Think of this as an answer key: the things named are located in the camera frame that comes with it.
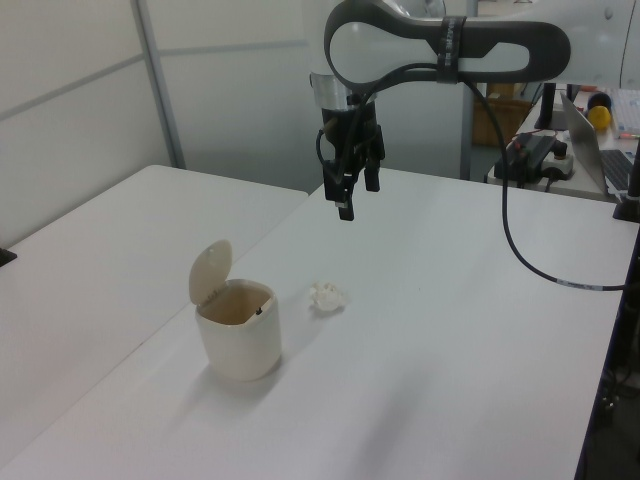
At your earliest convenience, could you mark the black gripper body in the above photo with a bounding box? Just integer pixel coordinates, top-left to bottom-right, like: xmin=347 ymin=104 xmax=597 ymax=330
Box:
xmin=320 ymin=102 xmax=379 ymax=164

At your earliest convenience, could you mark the white paper trash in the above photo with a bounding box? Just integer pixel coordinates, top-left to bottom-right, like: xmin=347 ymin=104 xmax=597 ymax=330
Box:
xmin=308 ymin=281 xmax=350 ymax=312

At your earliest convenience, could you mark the small white lidded bin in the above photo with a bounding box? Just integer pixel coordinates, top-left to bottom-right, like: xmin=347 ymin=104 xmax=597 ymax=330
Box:
xmin=188 ymin=238 xmax=283 ymax=383

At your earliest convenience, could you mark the brown cardboard box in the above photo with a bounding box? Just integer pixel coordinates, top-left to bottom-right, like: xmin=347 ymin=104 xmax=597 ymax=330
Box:
xmin=472 ymin=89 xmax=531 ymax=148

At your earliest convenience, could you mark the black power supply box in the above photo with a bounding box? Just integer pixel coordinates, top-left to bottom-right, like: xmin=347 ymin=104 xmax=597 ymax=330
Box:
xmin=494 ymin=133 xmax=559 ymax=189

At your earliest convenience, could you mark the grey emergency stop button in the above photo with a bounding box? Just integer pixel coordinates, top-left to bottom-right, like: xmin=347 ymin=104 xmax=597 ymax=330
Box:
xmin=542 ymin=139 xmax=577 ymax=182

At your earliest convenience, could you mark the black monitor stand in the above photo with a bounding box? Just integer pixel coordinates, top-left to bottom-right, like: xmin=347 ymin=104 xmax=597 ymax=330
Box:
xmin=534 ymin=82 xmax=567 ymax=131

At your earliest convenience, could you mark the grey side desk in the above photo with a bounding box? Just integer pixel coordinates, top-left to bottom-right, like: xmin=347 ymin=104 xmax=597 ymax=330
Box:
xmin=482 ymin=107 xmax=640 ymax=204

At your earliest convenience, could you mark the silver laptop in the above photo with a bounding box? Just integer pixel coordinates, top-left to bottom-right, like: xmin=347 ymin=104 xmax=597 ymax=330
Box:
xmin=559 ymin=91 xmax=637 ymax=197

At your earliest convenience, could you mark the yellow toy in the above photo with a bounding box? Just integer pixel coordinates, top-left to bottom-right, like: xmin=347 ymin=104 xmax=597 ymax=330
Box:
xmin=587 ymin=104 xmax=614 ymax=133

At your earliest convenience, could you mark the black clamped pole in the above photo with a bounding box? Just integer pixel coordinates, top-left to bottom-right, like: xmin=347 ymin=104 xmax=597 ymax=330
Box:
xmin=613 ymin=129 xmax=640 ymax=222

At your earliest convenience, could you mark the white dotted box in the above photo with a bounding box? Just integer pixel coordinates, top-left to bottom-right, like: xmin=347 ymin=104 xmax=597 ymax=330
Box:
xmin=611 ymin=88 xmax=640 ymax=142

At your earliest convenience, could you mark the black strap on arm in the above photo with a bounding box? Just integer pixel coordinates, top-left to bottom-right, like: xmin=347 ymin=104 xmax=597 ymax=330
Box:
xmin=435 ymin=14 xmax=468 ymax=86

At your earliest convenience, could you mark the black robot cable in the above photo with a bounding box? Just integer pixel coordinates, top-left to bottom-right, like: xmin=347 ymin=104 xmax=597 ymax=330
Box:
xmin=314 ymin=62 xmax=629 ymax=293

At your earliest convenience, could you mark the grey partition post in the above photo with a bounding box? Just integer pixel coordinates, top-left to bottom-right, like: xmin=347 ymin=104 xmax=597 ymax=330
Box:
xmin=134 ymin=0 xmax=188 ymax=170

